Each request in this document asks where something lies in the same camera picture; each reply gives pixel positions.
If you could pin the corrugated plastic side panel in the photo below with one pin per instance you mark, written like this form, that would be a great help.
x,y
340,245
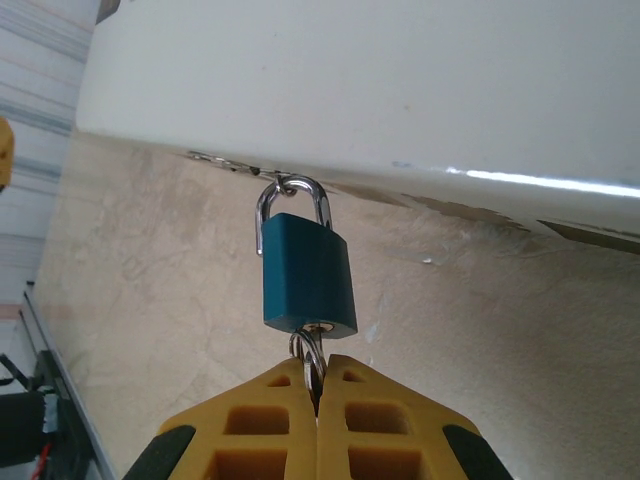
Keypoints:
x,y
35,75

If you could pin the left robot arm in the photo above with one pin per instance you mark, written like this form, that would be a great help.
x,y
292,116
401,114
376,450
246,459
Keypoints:
x,y
22,425

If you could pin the wide aluminium mounting rail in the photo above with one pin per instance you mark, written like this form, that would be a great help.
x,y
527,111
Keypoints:
x,y
65,385

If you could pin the blue padlock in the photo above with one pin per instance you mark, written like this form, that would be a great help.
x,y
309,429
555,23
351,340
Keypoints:
x,y
307,270

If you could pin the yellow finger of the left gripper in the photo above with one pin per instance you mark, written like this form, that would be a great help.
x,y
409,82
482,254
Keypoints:
x,y
6,150

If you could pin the silver key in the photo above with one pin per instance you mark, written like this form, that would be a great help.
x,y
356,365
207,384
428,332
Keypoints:
x,y
313,387

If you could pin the white box with picture tiles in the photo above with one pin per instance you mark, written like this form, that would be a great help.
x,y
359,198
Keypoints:
x,y
350,75

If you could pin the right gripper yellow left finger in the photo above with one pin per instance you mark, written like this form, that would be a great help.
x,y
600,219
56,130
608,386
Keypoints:
x,y
255,425

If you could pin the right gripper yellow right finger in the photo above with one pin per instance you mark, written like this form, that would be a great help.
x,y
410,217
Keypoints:
x,y
380,425

